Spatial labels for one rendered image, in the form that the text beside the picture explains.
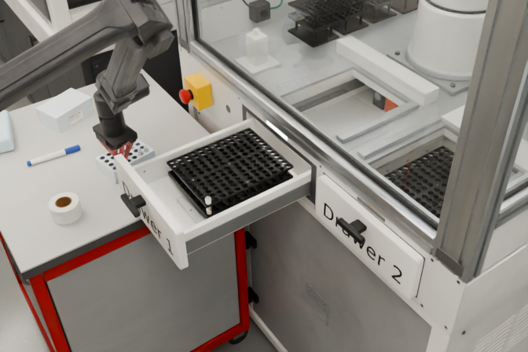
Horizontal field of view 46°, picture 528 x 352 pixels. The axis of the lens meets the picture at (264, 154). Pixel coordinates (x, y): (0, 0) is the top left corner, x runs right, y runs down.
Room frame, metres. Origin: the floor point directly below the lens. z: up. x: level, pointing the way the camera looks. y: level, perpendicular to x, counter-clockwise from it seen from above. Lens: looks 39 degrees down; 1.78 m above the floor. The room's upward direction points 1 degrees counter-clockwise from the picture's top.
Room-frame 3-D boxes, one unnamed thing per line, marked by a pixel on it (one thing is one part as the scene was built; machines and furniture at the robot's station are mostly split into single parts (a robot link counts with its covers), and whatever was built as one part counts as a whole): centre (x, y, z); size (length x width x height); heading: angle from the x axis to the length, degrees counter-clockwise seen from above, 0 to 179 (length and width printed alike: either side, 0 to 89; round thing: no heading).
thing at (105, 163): (1.23, 0.35, 0.78); 0.12 x 0.08 x 0.04; 134
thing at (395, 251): (0.87, -0.20, 0.87); 0.29 x 0.02 x 0.11; 34
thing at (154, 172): (1.07, 0.07, 0.86); 0.40 x 0.26 x 0.06; 124
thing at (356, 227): (0.85, -0.18, 0.91); 0.07 x 0.04 x 0.01; 34
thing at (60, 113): (1.45, 0.56, 0.79); 0.13 x 0.09 x 0.05; 144
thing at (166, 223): (0.95, 0.24, 0.87); 0.29 x 0.02 x 0.11; 34
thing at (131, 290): (1.30, 0.45, 0.38); 0.62 x 0.58 x 0.76; 34
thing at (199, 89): (1.40, 0.17, 0.88); 0.07 x 0.05 x 0.07; 34
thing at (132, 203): (0.94, 0.27, 0.91); 0.07 x 0.04 x 0.01; 34
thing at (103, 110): (1.20, 0.35, 0.98); 0.07 x 0.06 x 0.07; 133
